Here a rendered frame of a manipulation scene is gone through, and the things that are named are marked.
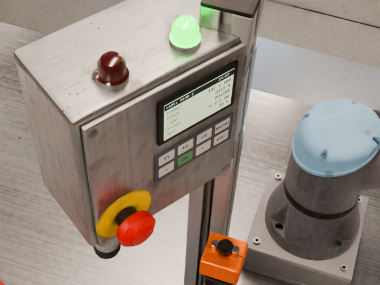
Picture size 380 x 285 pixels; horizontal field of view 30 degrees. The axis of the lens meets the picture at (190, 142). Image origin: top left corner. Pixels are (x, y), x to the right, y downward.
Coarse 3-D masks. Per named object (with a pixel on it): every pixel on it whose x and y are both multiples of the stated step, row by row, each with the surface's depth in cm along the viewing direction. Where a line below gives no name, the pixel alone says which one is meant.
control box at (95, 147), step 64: (128, 0) 61; (192, 0) 61; (64, 64) 56; (128, 64) 56; (192, 64) 57; (64, 128) 54; (128, 128) 56; (192, 128) 62; (64, 192) 65; (128, 192) 63
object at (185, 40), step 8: (184, 16) 56; (176, 24) 56; (184, 24) 56; (192, 24) 56; (176, 32) 56; (184, 32) 56; (192, 32) 56; (176, 40) 57; (184, 40) 56; (192, 40) 56; (200, 40) 57; (176, 48) 57; (184, 48) 57; (192, 48) 57
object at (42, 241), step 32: (0, 32) 149; (32, 32) 149; (0, 64) 143; (0, 96) 138; (256, 96) 140; (0, 128) 133; (256, 128) 135; (288, 128) 136; (0, 160) 129; (32, 160) 129; (256, 160) 131; (288, 160) 131; (0, 192) 125; (32, 192) 125; (256, 192) 126; (0, 224) 121; (32, 224) 121; (64, 224) 121; (160, 224) 122; (0, 256) 117; (32, 256) 117; (64, 256) 117; (96, 256) 118; (128, 256) 118; (160, 256) 118
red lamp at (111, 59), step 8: (104, 56) 53; (112, 56) 53; (120, 56) 54; (104, 64) 53; (112, 64) 53; (120, 64) 53; (96, 72) 55; (104, 72) 53; (112, 72) 53; (120, 72) 53; (128, 72) 55; (96, 80) 55; (104, 80) 54; (112, 80) 54; (120, 80) 54; (128, 80) 55; (104, 88) 54; (112, 88) 54
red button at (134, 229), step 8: (128, 208) 64; (120, 216) 64; (128, 216) 64; (136, 216) 63; (144, 216) 63; (152, 216) 64; (120, 224) 63; (128, 224) 62; (136, 224) 62; (144, 224) 63; (152, 224) 64; (120, 232) 63; (128, 232) 62; (136, 232) 63; (144, 232) 63; (152, 232) 65; (120, 240) 63; (128, 240) 63; (136, 240) 63; (144, 240) 64
